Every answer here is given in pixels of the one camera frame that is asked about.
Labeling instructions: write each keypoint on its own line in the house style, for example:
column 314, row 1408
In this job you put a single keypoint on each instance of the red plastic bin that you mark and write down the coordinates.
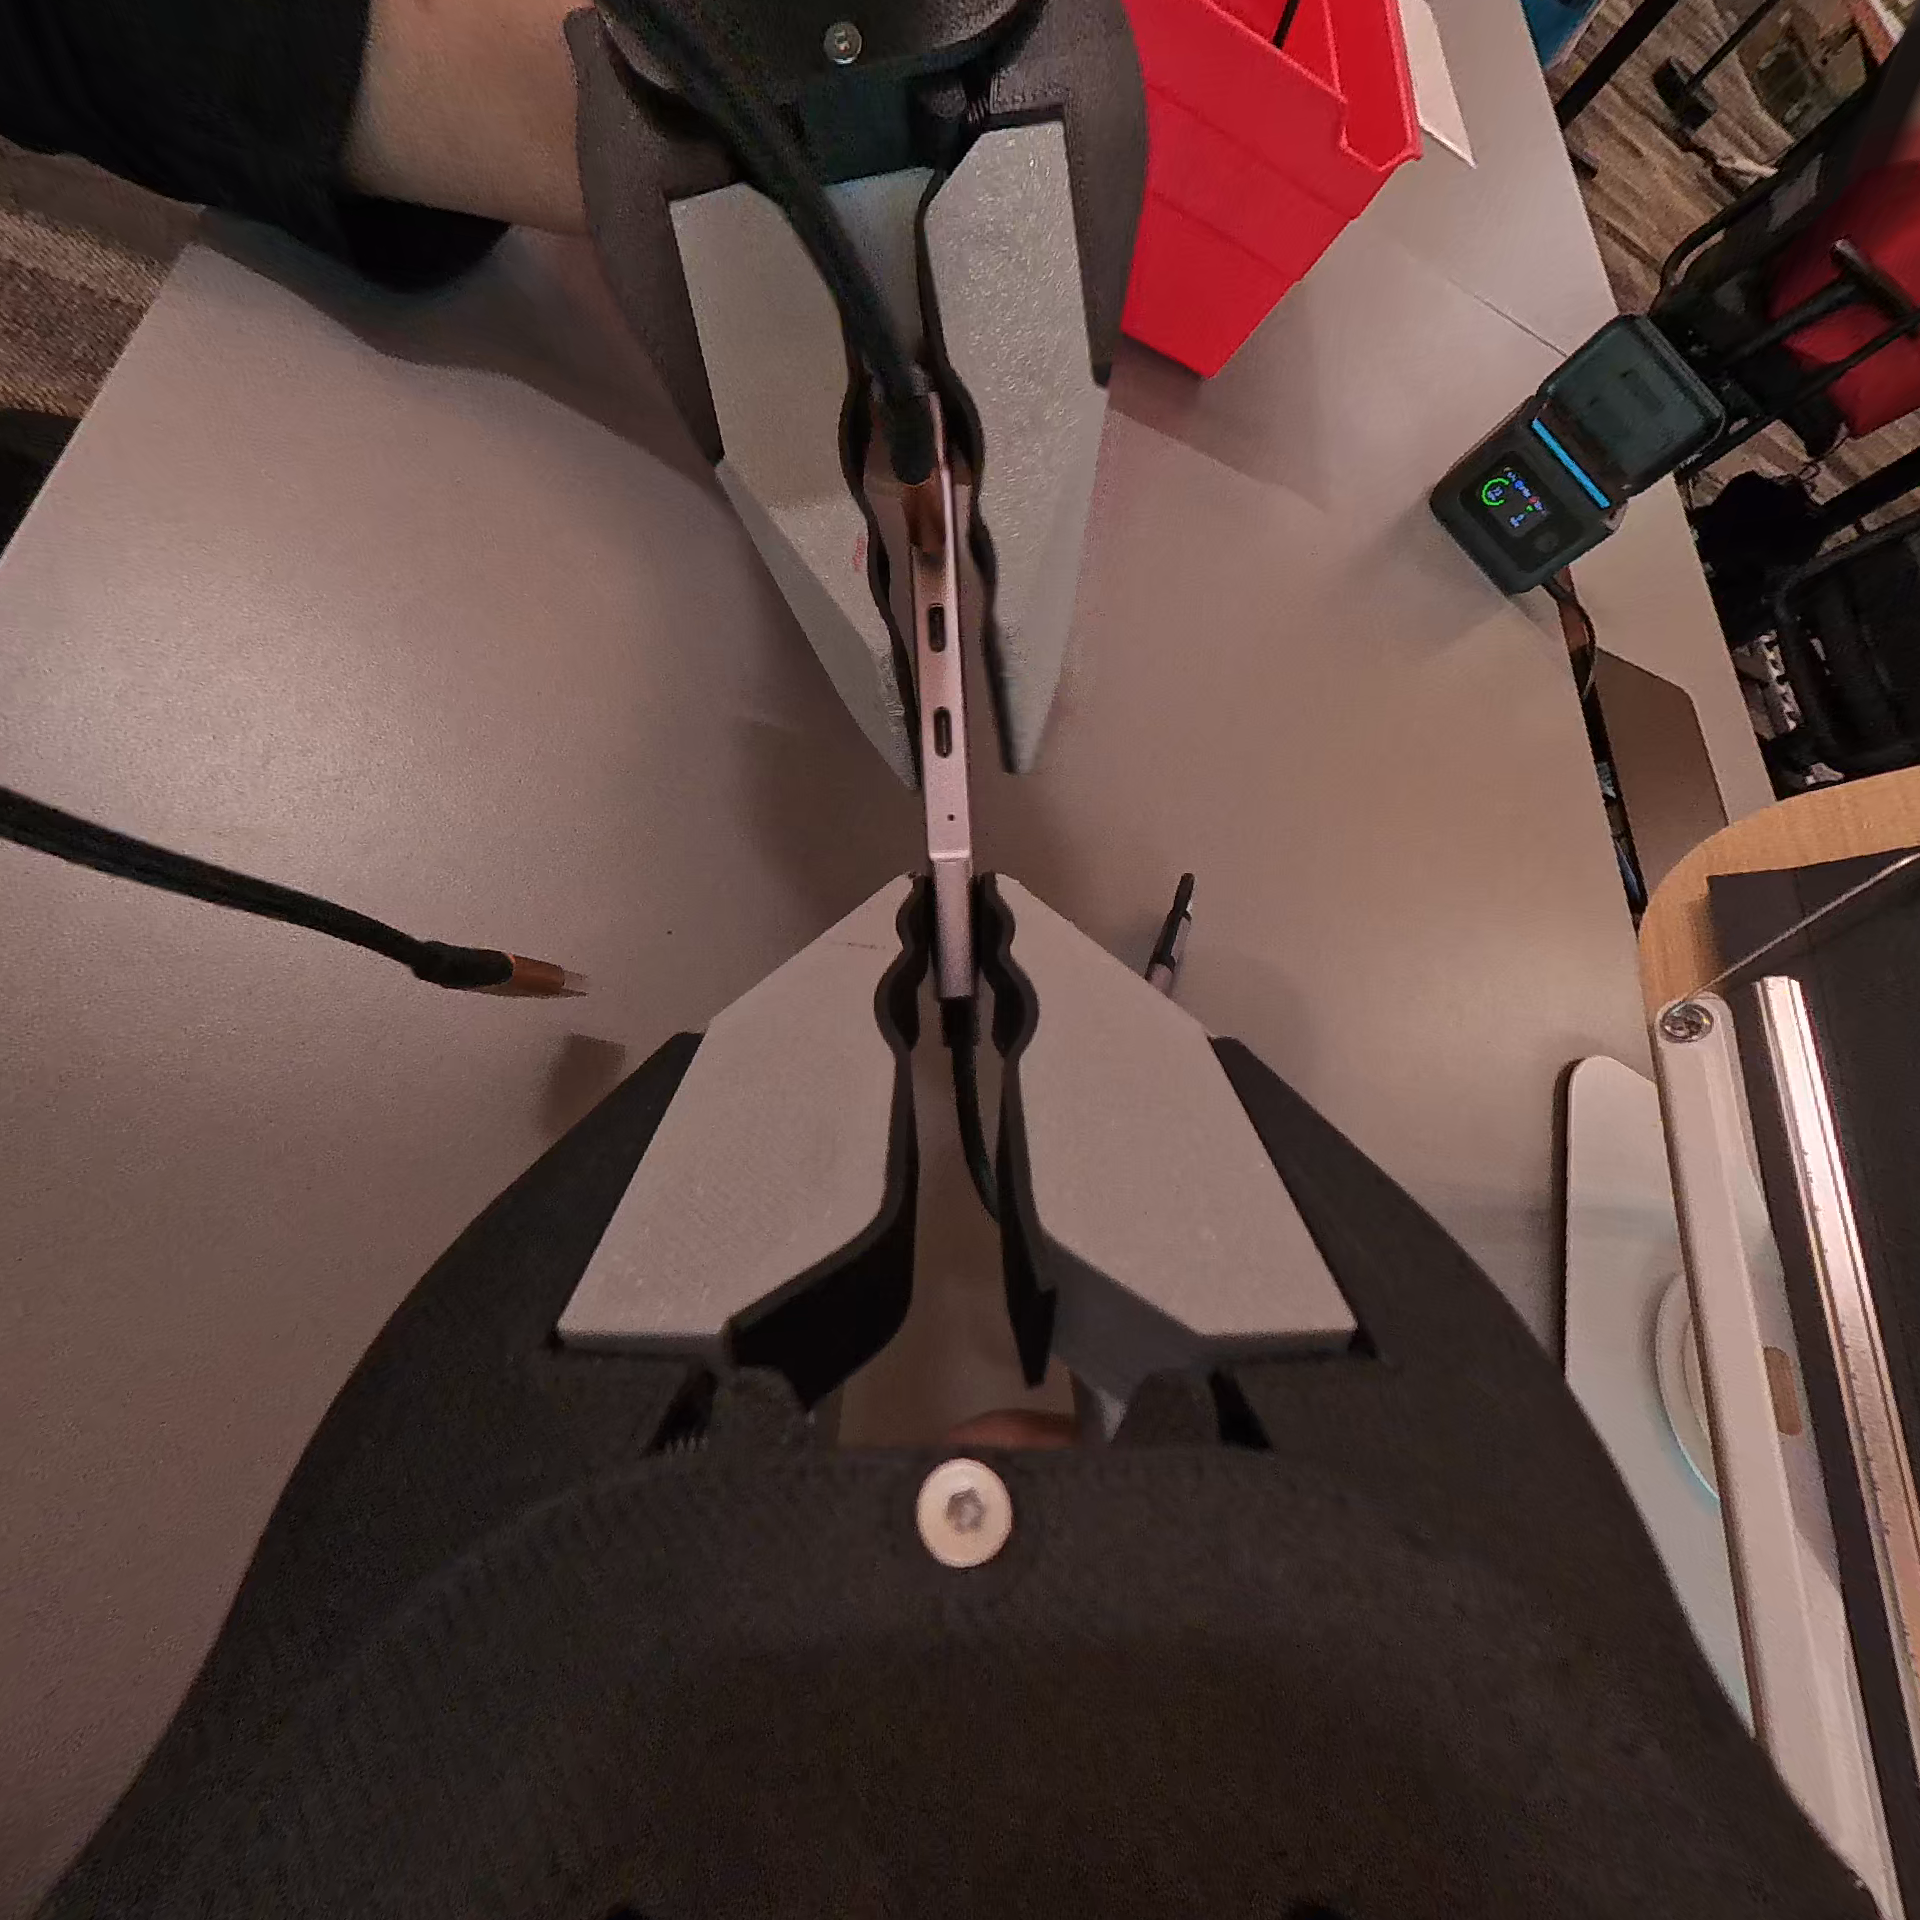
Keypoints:
column 1215, row 225

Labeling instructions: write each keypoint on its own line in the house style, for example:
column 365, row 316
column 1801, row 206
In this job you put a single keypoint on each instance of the white paper sheet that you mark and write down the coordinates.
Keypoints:
column 1444, row 77

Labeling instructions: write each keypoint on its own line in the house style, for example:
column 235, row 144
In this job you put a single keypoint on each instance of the black red office chair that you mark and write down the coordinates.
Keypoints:
column 1852, row 360

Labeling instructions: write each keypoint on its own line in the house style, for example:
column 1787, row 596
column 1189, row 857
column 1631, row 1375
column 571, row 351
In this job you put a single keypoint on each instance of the dark power bank with display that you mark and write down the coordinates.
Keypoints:
column 1622, row 405

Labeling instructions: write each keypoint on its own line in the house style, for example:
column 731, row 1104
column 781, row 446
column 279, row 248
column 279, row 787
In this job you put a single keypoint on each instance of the silver metal strip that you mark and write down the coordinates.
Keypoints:
column 1822, row 1201

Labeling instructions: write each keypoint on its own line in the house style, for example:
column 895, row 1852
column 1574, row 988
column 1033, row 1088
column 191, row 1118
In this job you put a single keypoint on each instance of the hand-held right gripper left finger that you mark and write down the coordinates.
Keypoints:
column 751, row 1184

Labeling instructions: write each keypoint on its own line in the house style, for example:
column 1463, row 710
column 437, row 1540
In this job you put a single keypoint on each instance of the person's left forearm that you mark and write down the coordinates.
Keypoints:
column 452, row 119

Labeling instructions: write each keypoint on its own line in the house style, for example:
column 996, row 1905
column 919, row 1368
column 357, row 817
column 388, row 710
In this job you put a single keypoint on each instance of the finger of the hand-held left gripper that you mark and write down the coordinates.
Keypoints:
column 765, row 376
column 1027, row 422

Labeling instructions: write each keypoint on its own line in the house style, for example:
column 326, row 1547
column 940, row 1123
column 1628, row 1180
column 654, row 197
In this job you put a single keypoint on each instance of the white panel stand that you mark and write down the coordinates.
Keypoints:
column 1613, row 1201

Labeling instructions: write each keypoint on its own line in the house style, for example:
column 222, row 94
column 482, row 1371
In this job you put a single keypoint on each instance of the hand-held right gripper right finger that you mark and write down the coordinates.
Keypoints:
column 1172, row 1184

